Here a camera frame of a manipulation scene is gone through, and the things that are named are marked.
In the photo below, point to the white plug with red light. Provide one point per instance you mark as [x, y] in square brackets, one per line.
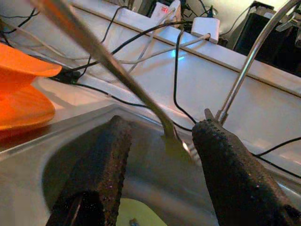
[164, 13]

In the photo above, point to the stainless steel fork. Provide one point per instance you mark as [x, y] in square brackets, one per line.
[105, 58]

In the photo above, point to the black appliance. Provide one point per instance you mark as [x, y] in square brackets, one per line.
[270, 47]

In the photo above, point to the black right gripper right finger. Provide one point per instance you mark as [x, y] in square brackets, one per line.
[235, 183]

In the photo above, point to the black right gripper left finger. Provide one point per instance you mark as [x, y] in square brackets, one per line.
[101, 164]

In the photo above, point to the stainless steel sink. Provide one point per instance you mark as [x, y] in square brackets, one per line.
[164, 183]

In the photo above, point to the white power adapter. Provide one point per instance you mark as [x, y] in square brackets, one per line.
[204, 27]

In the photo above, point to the green plate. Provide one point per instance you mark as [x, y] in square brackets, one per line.
[143, 212]

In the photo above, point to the orange plastic bowl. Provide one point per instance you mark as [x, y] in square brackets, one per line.
[23, 68]

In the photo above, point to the chrome gooseneck faucet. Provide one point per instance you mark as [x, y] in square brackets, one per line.
[238, 81]

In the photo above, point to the black power brick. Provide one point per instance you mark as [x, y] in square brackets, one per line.
[67, 76]

